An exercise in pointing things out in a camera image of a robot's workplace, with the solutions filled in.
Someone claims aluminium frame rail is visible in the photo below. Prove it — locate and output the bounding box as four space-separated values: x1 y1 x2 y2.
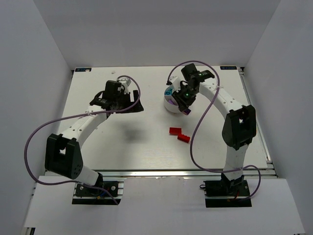
44 167 277 178

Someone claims red flat lego brick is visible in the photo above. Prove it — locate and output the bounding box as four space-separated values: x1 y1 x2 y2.
169 127 182 135

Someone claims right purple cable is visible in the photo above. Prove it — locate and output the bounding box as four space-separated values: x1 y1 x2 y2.
166 60 262 201

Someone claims corner label sticker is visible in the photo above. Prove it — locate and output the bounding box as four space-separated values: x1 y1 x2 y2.
74 68 91 72
220 66 237 70

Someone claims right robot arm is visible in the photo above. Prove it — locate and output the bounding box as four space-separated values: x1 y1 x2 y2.
167 61 256 185

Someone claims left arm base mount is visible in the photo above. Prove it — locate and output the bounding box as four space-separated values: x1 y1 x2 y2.
72 180 124 206

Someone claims white round divided container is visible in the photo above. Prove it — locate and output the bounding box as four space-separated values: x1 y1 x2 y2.
163 86 180 114

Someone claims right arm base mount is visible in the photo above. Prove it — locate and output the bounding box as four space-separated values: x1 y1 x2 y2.
199 180 252 208

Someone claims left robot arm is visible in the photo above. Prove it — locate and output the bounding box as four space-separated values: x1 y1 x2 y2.
45 75 144 188

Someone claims right corner label sticker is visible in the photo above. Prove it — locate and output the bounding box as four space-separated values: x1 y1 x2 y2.
220 66 237 70

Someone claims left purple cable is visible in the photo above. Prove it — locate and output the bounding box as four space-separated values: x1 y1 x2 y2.
23 75 141 205

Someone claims teal lego brick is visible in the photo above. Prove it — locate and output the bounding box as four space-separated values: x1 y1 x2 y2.
164 89 173 96

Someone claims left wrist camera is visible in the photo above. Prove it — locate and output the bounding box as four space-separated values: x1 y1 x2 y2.
117 76 131 94

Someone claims left corner label sticker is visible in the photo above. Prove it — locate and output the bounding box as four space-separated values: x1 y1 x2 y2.
74 68 91 72

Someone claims purple cable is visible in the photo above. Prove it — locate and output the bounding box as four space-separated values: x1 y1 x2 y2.
23 75 141 205
166 60 262 201

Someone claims red stepped lego brick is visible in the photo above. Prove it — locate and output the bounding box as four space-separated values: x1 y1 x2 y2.
177 134 190 143

